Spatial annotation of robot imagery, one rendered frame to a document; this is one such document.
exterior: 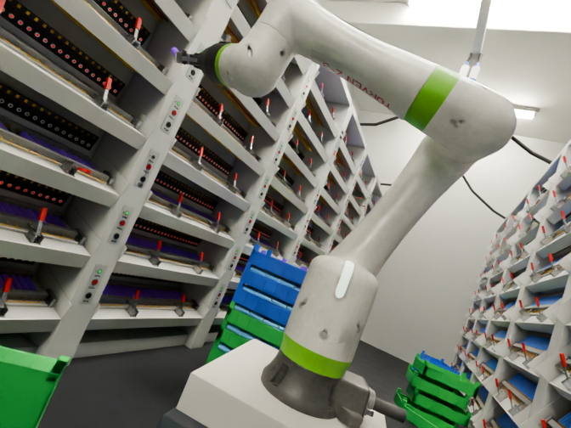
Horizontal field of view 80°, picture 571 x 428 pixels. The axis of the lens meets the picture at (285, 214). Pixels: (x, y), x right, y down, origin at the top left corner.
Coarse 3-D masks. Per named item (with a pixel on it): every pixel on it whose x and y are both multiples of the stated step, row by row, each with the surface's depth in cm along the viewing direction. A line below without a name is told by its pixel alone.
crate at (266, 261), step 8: (256, 248) 136; (256, 256) 136; (264, 256) 135; (256, 264) 135; (264, 264) 134; (272, 264) 133; (280, 264) 132; (288, 264) 132; (272, 272) 133; (280, 272) 132; (288, 272) 131; (296, 272) 130; (304, 272) 130; (296, 280) 130
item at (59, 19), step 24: (24, 0) 85; (48, 0) 90; (120, 0) 105; (144, 0) 112; (240, 0) 149; (0, 24) 83; (48, 24) 91; (72, 24) 96; (144, 24) 114; (96, 48) 103; (144, 48) 117; (0, 72) 86; (120, 72) 112; (120, 96) 114; (216, 96) 153; (72, 120) 104; (192, 120) 145; (240, 120) 173; (96, 144) 112; (216, 144) 162; (168, 168) 142
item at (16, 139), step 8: (0, 128) 77; (0, 136) 77; (8, 136) 78; (16, 136) 80; (24, 144) 81; (32, 144) 83; (32, 152) 82; (40, 152) 85; (48, 152) 86; (56, 152) 89; (56, 160) 89; (64, 160) 90; (72, 160) 92; (88, 168) 96; (88, 176) 96; (96, 176) 99; (104, 176) 101
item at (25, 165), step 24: (24, 120) 90; (0, 144) 75; (72, 144) 103; (0, 168) 76; (24, 168) 79; (48, 168) 83; (96, 168) 109; (72, 192) 91; (96, 192) 96; (120, 192) 102
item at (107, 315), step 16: (112, 288) 126; (128, 288) 135; (144, 288) 143; (160, 288) 152; (176, 288) 163; (112, 304) 121; (128, 304) 124; (144, 304) 135; (160, 304) 142; (176, 304) 149; (192, 304) 161; (96, 320) 108; (112, 320) 114; (128, 320) 120; (144, 320) 127; (160, 320) 135; (176, 320) 144; (192, 320) 154
